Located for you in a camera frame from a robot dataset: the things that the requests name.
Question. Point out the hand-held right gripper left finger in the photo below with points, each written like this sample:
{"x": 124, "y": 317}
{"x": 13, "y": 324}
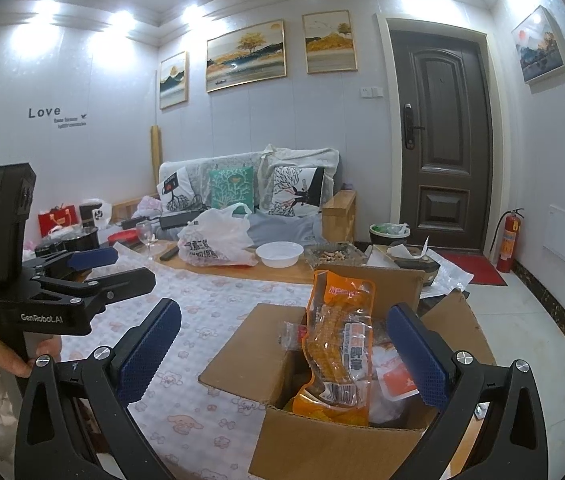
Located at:
{"x": 147, "y": 355}

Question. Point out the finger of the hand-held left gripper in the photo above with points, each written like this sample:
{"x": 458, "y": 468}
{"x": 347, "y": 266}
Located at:
{"x": 92, "y": 257}
{"x": 122, "y": 282}

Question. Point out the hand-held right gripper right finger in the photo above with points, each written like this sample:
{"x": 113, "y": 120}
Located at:
{"x": 420, "y": 355}

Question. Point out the orange snack packet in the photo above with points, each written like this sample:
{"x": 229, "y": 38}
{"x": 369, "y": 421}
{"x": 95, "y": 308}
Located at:
{"x": 337, "y": 345}

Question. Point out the brown cardboard box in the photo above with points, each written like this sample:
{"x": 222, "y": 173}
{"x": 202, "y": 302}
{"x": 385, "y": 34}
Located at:
{"x": 332, "y": 450}

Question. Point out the black pot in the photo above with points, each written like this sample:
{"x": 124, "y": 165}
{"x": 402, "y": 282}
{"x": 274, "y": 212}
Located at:
{"x": 80, "y": 240}

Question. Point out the white red snack packet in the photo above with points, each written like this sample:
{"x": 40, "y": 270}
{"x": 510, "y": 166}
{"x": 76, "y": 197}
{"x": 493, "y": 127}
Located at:
{"x": 395, "y": 380}

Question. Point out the red lid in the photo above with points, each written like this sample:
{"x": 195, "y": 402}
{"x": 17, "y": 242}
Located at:
{"x": 122, "y": 237}

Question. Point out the white gift bag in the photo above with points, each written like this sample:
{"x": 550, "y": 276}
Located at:
{"x": 96, "y": 215}

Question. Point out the red gift bag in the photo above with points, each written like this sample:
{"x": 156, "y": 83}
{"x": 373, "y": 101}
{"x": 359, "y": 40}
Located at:
{"x": 57, "y": 222}

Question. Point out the wine glass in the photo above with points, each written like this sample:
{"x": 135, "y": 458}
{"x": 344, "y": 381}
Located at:
{"x": 145, "y": 235}

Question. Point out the black remote control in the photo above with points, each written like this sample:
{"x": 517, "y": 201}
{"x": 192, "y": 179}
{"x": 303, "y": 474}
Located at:
{"x": 170, "y": 253}

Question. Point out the cartoon print tablecloth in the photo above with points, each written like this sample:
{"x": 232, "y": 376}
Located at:
{"x": 202, "y": 310}

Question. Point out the pink plastic bag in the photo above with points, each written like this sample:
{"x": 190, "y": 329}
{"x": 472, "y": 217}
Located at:
{"x": 148, "y": 206}

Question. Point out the white plastic sheet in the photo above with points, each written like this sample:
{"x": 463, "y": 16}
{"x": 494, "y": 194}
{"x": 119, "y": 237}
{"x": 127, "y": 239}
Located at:
{"x": 450, "y": 275}

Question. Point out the white plastic bag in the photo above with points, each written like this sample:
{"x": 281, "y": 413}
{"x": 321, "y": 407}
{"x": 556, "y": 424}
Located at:
{"x": 217, "y": 240}

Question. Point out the red doormat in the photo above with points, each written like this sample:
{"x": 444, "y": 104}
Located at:
{"x": 482, "y": 267}

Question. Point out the black white print pillow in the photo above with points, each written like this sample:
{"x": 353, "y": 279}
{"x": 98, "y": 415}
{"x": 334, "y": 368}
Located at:
{"x": 180, "y": 190}

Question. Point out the beige rolled mat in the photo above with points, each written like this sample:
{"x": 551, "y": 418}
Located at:
{"x": 155, "y": 160}

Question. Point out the lined trash bin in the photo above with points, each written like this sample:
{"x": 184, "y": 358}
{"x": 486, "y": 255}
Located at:
{"x": 387, "y": 237}

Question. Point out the clear wrapped snack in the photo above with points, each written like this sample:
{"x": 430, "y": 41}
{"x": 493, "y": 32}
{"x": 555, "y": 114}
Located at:
{"x": 293, "y": 336}

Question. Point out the glass ashtray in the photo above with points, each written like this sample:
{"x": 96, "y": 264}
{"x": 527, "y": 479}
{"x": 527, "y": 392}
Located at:
{"x": 335, "y": 255}

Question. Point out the red fire extinguisher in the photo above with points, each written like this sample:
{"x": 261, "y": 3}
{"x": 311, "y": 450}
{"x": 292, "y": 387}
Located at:
{"x": 508, "y": 245}

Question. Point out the grey sofa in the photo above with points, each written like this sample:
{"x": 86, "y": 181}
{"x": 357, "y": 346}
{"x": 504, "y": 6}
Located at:
{"x": 197, "y": 160}

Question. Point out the green pillow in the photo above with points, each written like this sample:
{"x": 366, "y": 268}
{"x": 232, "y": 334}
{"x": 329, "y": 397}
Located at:
{"x": 231, "y": 187}

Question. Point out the white bowl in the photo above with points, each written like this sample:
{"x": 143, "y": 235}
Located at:
{"x": 279, "y": 255}

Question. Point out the wooden sofa armrest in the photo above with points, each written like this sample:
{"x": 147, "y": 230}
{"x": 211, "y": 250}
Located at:
{"x": 340, "y": 217}

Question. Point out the grey cloth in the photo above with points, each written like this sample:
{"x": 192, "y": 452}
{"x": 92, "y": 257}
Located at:
{"x": 282, "y": 227}

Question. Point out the tree print pillow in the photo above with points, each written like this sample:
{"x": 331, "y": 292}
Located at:
{"x": 292, "y": 190}

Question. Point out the small lake painting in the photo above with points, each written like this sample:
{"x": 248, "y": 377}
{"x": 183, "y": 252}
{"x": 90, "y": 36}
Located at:
{"x": 173, "y": 80}

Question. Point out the dark brown door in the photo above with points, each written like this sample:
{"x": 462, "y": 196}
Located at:
{"x": 442, "y": 135}

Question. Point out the wide golden tree painting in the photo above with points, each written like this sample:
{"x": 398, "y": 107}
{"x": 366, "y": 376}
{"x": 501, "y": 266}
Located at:
{"x": 245, "y": 55}

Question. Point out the golden hills painting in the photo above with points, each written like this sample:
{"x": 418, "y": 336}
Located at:
{"x": 330, "y": 42}

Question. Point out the white-framed mountain painting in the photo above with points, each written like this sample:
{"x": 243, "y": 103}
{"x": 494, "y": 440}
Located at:
{"x": 542, "y": 45}

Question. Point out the black lettering wall decal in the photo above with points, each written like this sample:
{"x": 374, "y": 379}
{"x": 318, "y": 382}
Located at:
{"x": 45, "y": 112}

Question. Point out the white wall panel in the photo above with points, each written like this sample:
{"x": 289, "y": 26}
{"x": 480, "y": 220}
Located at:
{"x": 559, "y": 232}

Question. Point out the white light switch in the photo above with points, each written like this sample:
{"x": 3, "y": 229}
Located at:
{"x": 371, "y": 91}

